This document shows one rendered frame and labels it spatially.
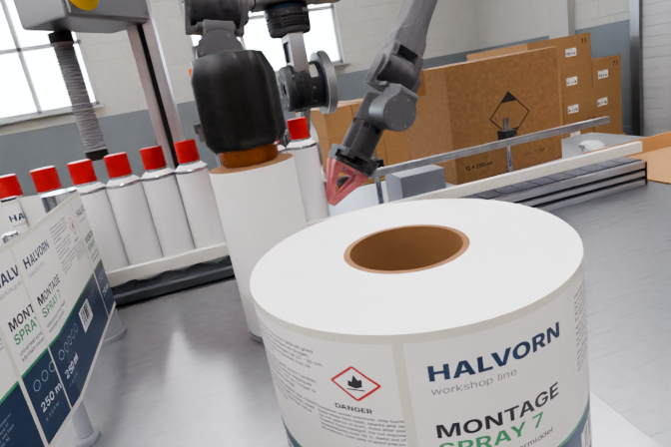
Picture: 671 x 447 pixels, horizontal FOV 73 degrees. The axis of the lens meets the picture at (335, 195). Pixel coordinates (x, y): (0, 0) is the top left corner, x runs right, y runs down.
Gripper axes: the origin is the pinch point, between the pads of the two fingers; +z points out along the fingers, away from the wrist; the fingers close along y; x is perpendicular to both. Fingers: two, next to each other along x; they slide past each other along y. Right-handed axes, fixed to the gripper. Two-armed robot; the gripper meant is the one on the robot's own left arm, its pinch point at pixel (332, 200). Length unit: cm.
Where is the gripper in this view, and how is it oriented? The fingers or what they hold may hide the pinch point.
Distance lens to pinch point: 79.6
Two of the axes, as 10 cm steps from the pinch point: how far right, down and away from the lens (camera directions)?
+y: 2.5, 1.8, -9.5
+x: 8.6, 4.1, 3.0
